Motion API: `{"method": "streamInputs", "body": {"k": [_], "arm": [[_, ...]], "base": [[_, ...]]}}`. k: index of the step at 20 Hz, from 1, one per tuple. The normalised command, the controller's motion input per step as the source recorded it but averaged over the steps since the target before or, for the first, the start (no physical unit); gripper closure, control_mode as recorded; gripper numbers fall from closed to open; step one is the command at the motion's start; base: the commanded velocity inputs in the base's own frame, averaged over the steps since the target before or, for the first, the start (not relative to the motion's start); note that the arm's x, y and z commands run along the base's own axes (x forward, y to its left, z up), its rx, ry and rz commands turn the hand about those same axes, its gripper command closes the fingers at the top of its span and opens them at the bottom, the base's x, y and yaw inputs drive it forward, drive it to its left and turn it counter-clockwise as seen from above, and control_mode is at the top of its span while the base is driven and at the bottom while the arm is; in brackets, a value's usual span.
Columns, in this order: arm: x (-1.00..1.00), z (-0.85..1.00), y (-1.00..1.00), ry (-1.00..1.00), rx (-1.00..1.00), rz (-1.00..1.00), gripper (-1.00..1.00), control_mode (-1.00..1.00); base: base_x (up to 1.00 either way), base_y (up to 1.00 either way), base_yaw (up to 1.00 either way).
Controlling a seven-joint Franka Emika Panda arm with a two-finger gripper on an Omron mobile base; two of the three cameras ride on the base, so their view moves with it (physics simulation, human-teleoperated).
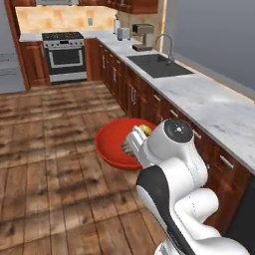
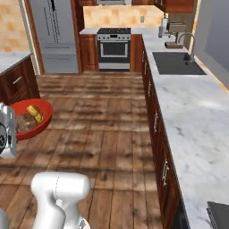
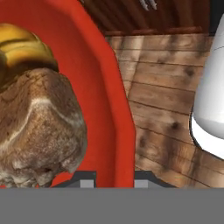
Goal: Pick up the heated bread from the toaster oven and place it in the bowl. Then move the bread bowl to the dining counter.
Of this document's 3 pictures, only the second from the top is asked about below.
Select steel extractor hood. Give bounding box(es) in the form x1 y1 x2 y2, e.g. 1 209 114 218
96 0 132 6

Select grey coffee machine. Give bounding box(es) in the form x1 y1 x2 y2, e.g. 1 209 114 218
158 17 188 38

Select yellow bread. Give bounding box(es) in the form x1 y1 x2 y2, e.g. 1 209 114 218
26 104 45 124

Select brown cupboard with handle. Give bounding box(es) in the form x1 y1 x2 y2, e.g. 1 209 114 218
0 55 41 106

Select silver cupboard handle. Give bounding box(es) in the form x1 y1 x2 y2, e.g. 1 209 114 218
161 158 171 188
153 110 159 134

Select brown bread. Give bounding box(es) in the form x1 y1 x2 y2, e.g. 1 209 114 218
15 112 38 133

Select silver tap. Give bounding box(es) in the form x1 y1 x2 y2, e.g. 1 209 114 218
176 31 197 64

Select dark sink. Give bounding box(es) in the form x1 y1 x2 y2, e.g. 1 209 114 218
152 51 208 76

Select brown wall cupboard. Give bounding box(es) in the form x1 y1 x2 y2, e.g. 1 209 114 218
154 0 195 14

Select red bowl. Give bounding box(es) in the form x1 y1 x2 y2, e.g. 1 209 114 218
10 98 55 141

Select steel oven with hob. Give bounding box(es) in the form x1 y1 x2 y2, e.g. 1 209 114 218
96 27 132 72

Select grey fridge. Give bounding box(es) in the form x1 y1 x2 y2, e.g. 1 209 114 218
29 0 81 75

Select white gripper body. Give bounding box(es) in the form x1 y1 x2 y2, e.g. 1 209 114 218
1 103 18 159

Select brown flat block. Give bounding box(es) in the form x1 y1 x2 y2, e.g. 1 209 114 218
164 41 184 50

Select black dishwasher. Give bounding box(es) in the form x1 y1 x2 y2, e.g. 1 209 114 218
172 199 191 229

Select long brown cupboard run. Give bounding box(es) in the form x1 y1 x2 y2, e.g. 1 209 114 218
140 35 191 229

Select brown cupboards beside oven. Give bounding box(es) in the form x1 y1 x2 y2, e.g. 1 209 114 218
79 33 145 73

